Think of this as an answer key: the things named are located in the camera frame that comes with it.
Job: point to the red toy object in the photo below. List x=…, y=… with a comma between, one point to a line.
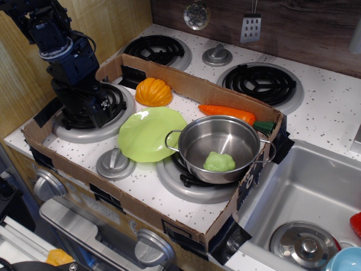
x=355, y=222

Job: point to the grey toy sink basin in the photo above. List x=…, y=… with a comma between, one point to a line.
x=310, y=184

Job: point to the silver oven knob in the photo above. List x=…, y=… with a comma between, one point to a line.
x=47, y=186
x=151, y=250

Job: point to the silver oven door handle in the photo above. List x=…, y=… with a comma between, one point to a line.
x=93, y=243

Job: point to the orange yellow object on floor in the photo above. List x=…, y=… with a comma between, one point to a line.
x=57, y=257

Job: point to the left silver oven knob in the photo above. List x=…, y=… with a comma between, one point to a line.
x=47, y=186

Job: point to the back left black burner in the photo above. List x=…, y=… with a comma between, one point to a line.
x=165, y=50

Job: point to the black burner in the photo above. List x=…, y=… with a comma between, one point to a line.
x=176, y=178
x=269, y=83
x=165, y=50
x=80, y=129

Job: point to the hanging silver strainer ladle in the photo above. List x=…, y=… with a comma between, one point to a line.
x=196, y=15

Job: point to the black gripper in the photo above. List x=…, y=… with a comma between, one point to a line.
x=91, y=107

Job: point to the front right black burner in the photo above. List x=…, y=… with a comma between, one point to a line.
x=176, y=178

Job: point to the light blue bowl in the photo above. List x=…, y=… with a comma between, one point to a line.
x=346, y=259

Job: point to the front left black burner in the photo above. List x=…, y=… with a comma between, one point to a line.
x=80, y=129

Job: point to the brown cardboard fence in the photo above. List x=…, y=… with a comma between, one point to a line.
x=197, y=231

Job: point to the hanging silver spatula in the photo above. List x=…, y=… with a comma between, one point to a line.
x=251, y=25

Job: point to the orange toy carrot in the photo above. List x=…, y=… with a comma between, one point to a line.
x=265, y=127

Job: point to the orange toy pumpkin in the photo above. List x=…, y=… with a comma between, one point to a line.
x=153, y=92

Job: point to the silver faucet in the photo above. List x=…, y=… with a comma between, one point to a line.
x=355, y=43

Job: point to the back right black burner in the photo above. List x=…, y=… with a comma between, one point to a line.
x=269, y=83

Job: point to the right silver oven knob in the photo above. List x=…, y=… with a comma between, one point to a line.
x=151, y=250

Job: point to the stainless steel pot lid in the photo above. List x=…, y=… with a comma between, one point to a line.
x=304, y=244

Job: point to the light green plastic plate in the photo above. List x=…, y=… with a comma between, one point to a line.
x=147, y=136

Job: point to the front silver stovetop knob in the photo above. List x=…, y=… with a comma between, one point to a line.
x=113, y=165

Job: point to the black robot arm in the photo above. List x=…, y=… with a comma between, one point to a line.
x=71, y=58

